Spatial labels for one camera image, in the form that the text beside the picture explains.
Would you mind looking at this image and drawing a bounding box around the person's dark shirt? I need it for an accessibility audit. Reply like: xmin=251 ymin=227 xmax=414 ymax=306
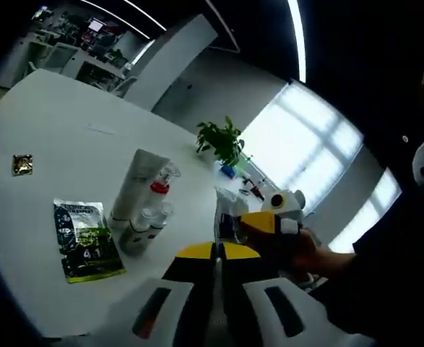
xmin=352 ymin=180 xmax=424 ymax=347

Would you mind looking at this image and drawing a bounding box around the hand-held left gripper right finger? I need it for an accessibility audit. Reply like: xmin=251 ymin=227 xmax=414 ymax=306
xmin=218 ymin=242 xmax=375 ymax=347

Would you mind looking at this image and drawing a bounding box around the long ceiling light strip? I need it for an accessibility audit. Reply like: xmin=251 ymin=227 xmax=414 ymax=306
xmin=287 ymin=0 xmax=308 ymax=83

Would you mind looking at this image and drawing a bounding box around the small silver skincare sachet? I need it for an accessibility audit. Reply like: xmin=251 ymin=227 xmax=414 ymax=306
xmin=211 ymin=187 xmax=251 ymax=347

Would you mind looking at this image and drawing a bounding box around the gold skincare sachet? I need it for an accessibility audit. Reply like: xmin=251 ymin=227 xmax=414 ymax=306
xmin=12 ymin=154 xmax=34 ymax=177

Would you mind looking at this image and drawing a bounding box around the green black skincare sachet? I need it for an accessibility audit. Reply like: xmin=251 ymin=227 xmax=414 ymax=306
xmin=52 ymin=197 xmax=126 ymax=284

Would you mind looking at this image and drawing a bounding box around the white office chair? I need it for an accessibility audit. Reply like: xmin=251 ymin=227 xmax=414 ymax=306
xmin=47 ymin=42 xmax=79 ymax=72
xmin=117 ymin=75 xmax=139 ymax=97

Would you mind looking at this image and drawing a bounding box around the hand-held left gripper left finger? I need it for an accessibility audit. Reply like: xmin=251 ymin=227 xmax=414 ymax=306
xmin=88 ymin=241 xmax=218 ymax=347

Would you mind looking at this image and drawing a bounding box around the potted green plant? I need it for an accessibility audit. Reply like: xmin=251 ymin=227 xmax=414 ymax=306
xmin=196 ymin=115 xmax=245 ymax=167

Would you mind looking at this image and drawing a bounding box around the person's right hand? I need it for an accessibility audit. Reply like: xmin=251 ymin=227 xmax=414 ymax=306
xmin=283 ymin=230 xmax=329 ymax=280

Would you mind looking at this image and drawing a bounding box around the red collar skincare pump bottle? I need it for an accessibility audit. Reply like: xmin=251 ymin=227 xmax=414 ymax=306
xmin=144 ymin=161 xmax=182 ymax=220

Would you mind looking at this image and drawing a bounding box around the large bright window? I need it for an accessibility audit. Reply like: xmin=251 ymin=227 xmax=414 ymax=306
xmin=240 ymin=81 xmax=364 ymax=214

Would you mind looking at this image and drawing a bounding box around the large white skincare tube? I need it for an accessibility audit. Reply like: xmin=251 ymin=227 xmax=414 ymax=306
xmin=109 ymin=149 xmax=171 ymax=229

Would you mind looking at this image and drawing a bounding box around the red white tool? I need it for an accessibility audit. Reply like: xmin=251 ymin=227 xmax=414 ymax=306
xmin=240 ymin=176 xmax=270 ymax=200

